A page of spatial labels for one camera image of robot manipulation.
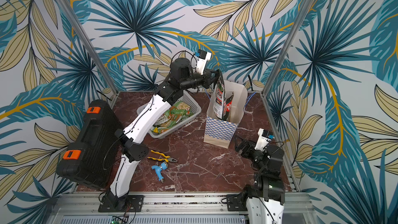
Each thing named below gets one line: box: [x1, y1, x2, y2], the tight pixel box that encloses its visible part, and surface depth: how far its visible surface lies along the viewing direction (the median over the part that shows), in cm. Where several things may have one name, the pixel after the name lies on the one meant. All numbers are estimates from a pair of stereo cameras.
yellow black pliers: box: [147, 149, 179, 163], surface depth 88 cm
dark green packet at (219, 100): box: [212, 69, 226, 119], surface depth 73 cm
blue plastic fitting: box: [151, 161, 169, 183], surface depth 83 cm
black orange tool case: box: [55, 99, 123, 189], surface depth 71 cm
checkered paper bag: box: [203, 79, 248, 149], surface depth 82 cm
